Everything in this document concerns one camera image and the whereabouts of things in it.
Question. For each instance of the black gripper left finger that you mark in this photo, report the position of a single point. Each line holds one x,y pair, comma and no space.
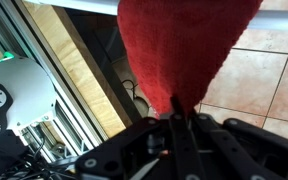
187,159

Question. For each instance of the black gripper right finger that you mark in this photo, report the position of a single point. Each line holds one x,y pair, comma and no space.
241,165

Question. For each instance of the wooden table top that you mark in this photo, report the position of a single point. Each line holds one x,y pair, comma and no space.
75,58

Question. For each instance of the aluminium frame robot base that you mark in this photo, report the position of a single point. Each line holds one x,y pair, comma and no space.
38,101

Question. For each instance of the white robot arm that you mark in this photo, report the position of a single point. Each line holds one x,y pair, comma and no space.
143,151

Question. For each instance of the red cloth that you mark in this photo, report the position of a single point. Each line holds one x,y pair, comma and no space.
176,47

